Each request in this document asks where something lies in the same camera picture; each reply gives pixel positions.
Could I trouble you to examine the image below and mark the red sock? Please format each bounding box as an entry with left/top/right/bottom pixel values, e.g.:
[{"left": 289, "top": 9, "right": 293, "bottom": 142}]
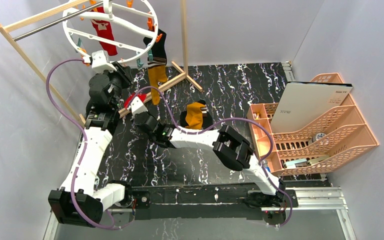
[
  {"left": 123, "top": 93, "right": 148, "bottom": 109},
  {"left": 90, "top": 19, "right": 118, "bottom": 56}
]

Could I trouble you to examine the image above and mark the mustard yellow sock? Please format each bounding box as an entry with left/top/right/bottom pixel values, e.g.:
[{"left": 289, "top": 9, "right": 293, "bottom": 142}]
[
  {"left": 147, "top": 57, "right": 168, "bottom": 105},
  {"left": 185, "top": 102, "right": 206, "bottom": 130}
]

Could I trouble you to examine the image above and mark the white round clip hanger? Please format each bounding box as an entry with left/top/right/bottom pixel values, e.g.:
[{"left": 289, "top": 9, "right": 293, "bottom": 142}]
[{"left": 67, "top": 0, "right": 155, "bottom": 63}]

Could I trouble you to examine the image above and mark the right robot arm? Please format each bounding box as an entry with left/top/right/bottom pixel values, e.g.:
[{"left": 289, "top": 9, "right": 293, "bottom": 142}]
[{"left": 133, "top": 111, "right": 294, "bottom": 211}]

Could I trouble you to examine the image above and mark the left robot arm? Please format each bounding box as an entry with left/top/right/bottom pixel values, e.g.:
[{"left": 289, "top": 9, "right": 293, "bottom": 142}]
[{"left": 46, "top": 61, "right": 131, "bottom": 230}]

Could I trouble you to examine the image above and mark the teal clothes clip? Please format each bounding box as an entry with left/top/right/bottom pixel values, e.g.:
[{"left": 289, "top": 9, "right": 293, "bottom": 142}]
[{"left": 136, "top": 58, "right": 144, "bottom": 69}]

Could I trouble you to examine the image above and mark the metal rack rod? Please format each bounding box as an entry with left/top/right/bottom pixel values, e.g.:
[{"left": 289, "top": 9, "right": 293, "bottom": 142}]
[{"left": 13, "top": 1, "right": 104, "bottom": 42}]

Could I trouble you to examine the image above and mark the blue capped bottle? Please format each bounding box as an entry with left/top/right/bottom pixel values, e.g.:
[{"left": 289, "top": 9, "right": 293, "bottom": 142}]
[{"left": 261, "top": 159, "right": 271, "bottom": 172}]

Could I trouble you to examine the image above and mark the white flat box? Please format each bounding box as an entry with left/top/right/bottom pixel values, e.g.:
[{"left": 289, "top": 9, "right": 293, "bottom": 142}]
[{"left": 270, "top": 81, "right": 353, "bottom": 134}]

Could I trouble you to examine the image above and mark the round metal can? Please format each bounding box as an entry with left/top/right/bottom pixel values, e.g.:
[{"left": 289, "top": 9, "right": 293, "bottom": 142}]
[{"left": 311, "top": 132, "right": 326, "bottom": 143}]

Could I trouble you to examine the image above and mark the pink plastic file organizer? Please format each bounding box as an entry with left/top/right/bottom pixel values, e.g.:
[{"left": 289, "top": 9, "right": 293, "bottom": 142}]
[{"left": 246, "top": 72, "right": 380, "bottom": 176}]

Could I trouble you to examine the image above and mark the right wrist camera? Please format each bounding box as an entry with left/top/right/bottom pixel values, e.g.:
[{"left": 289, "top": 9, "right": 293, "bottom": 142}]
[{"left": 128, "top": 96, "right": 148, "bottom": 117}]

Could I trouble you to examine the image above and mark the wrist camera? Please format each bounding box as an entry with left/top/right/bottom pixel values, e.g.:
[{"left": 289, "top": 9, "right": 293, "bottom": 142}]
[
  {"left": 128, "top": 96, "right": 148, "bottom": 117},
  {"left": 82, "top": 50, "right": 117, "bottom": 74}
]

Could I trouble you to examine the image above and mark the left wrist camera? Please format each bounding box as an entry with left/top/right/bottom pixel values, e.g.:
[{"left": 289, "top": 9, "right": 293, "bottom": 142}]
[{"left": 82, "top": 50, "right": 117, "bottom": 74}]

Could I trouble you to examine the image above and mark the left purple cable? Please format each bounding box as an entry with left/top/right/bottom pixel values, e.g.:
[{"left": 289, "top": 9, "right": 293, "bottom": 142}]
[{"left": 45, "top": 58, "right": 137, "bottom": 231}]

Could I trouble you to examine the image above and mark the purple cable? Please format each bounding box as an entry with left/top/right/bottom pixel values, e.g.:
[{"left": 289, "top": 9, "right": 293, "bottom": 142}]
[
  {"left": 45, "top": 58, "right": 137, "bottom": 231},
  {"left": 125, "top": 86, "right": 294, "bottom": 228}
]

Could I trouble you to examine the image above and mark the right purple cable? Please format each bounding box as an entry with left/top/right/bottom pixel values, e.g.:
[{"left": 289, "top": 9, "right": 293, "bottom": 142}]
[{"left": 125, "top": 86, "right": 294, "bottom": 228}]

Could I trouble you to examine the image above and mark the wooden clothes rack frame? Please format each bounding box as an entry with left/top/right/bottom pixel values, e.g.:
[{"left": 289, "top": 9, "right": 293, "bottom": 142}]
[{"left": 0, "top": 0, "right": 203, "bottom": 125}]

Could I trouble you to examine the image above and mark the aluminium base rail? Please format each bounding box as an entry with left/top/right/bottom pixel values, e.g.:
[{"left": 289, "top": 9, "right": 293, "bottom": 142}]
[{"left": 44, "top": 180, "right": 356, "bottom": 240}]

